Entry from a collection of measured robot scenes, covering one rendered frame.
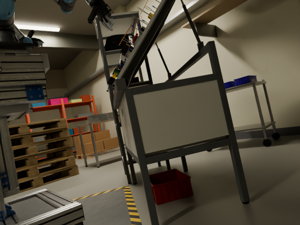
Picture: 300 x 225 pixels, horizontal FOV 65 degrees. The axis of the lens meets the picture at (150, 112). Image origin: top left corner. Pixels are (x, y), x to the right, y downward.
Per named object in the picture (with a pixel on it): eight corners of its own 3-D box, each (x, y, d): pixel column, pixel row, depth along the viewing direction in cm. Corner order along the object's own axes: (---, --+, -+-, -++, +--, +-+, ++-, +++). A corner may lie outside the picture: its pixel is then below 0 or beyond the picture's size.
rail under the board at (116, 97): (117, 90, 132) (114, 79, 132) (114, 109, 248) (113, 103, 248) (127, 88, 132) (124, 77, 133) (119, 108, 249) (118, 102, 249)
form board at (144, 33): (115, 103, 248) (114, 102, 248) (160, 25, 263) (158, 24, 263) (119, 79, 132) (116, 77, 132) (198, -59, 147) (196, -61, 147)
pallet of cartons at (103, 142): (122, 149, 684) (118, 127, 687) (85, 159, 616) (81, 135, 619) (110, 150, 747) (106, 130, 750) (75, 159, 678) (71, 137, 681)
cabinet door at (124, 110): (136, 158, 134) (122, 91, 136) (129, 150, 188) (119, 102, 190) (140, 157, 135) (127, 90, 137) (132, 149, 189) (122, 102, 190)
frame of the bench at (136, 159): (153, 231, 129) (124, 89, 132) (133, 184, 245) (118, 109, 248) (250, 202, 139) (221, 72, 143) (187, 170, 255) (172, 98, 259)
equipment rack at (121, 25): (127, 184, 247) (93, 15, 256) (124, 174, 307) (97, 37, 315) (172, 173, 256) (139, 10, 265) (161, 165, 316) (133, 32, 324)
